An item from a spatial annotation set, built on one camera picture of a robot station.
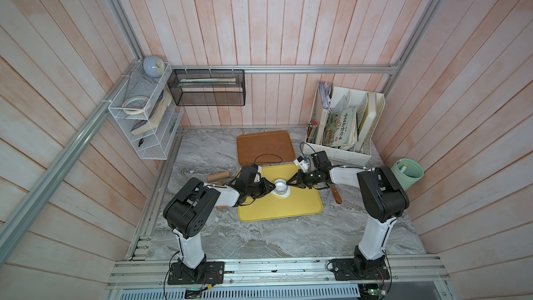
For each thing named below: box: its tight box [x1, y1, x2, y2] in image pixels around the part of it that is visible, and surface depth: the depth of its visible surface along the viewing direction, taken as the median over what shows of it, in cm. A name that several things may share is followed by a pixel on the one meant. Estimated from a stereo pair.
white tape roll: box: [122, 95, 149, 116], surface depth 76 cm
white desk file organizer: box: [304, 81, 386, 166], surface depth 101 cm
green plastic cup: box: [390, 158, 425, 192], surface depth 89 cm
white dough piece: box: [273, 189, 291, 198], surface depth 95 cm
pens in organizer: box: [306, 120, 318, 144], surface depth 100 cm
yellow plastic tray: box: [237, 163, 323, 223], surface depth 90 cm
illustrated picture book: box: [322, 106, 358, 148], surface depth 97 cm
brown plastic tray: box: [236, 130, 296, 167], surface depth 114 cm
